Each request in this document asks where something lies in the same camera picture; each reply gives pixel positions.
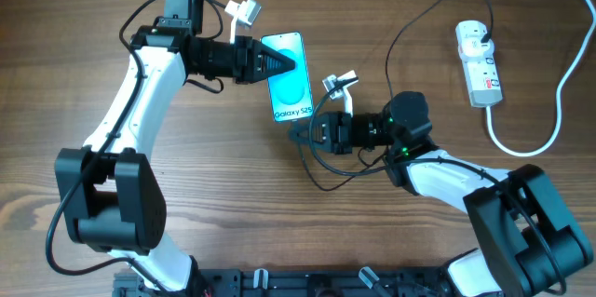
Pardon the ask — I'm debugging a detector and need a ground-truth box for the teal screen smartphone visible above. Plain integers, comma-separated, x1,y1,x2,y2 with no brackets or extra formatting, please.
261,32,314,123

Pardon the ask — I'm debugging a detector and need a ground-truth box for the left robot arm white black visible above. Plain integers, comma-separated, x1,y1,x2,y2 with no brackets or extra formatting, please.
52,0,295,296

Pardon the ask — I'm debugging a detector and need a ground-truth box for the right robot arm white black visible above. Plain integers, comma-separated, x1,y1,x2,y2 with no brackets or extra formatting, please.
289,91,594,296

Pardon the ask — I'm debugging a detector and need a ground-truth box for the white charger plug adapter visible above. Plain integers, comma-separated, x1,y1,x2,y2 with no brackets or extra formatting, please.
458,37,494,62

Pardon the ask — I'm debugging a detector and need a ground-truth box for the white power strip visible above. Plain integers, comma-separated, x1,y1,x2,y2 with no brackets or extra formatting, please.
455,20,503,108

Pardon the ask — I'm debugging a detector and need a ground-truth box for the white power strip cord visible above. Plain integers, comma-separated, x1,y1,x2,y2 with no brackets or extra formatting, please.
485,0,596,158

